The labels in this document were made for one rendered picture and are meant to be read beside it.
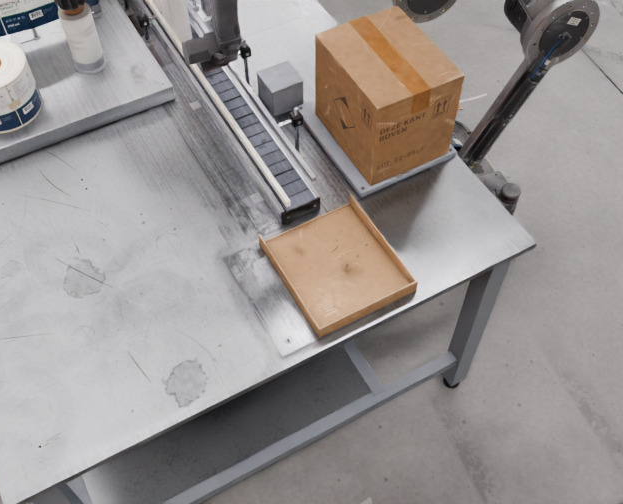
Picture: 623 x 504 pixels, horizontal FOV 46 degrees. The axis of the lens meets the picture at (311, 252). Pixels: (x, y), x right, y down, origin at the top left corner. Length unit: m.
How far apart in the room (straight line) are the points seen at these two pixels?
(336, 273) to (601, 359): 1.27
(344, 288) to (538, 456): 1.06
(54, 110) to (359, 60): 0.85
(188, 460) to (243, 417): 0.20
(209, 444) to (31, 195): 0.86
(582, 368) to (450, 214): 1.01
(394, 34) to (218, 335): 0.85
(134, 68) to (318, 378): 1.07
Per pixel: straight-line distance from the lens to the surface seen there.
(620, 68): 3.77
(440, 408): 2.52
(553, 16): 2.30
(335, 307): 1.69
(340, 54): 1.82
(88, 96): 2.16
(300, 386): 2.27
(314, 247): 1.78
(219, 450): 2.21
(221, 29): 1.77
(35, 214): 1.98
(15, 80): 2.05
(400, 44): 1.86
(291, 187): 1.84
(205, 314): 1.70
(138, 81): 2.17
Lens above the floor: 2.28
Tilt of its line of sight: 55 degrees down
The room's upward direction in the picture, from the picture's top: straight up
